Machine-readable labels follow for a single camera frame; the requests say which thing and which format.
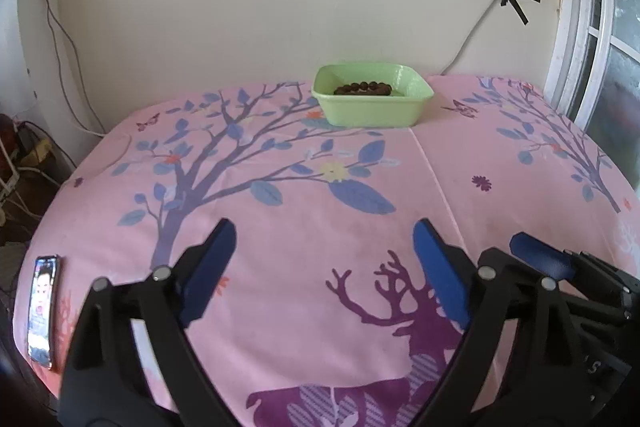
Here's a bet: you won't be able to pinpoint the white floor cables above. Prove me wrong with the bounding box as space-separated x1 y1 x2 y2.
0 142 68 220

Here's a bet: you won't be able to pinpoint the smartphone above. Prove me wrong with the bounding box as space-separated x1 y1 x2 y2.
27 254 62 371

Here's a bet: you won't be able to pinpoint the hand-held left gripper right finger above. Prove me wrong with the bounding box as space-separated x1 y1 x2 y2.
411 218 601 427

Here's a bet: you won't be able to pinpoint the green plastic basin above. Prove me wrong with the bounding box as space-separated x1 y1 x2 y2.
311 64 435 128

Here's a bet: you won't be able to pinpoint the black wall cable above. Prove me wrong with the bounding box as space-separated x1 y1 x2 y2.
34 0 107 138

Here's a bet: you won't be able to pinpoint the white window frame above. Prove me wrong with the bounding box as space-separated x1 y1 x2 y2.
544 0 640 190

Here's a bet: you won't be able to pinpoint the red object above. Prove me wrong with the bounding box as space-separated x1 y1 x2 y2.
0 114 17 172

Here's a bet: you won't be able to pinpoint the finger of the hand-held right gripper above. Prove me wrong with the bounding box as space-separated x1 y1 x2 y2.
509 232 635 324

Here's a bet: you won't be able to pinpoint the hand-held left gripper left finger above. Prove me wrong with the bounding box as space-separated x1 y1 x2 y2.
59 218 237 427

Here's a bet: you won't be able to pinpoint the grey wall cable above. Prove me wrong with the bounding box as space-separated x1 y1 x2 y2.
440 3 504 76

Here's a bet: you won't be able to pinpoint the pink printed bed sheet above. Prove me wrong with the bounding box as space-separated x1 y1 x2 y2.
12 74 640 427

